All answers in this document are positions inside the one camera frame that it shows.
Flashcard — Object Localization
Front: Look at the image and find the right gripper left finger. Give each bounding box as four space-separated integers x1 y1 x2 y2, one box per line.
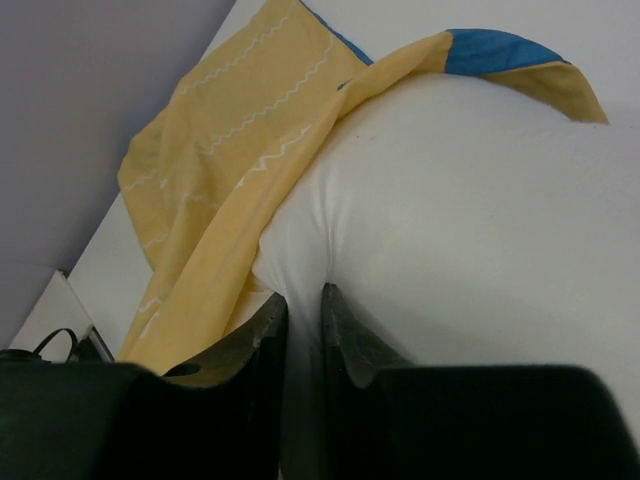
1 294 288 479

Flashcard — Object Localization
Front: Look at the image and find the white pillow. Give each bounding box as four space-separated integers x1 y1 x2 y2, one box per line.
252 72 640 401

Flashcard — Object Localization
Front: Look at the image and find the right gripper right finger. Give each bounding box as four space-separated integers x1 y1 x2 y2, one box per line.
279 282 640 480

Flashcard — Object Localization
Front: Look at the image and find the yellow pillowcase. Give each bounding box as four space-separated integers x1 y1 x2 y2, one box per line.
118 1 608 373

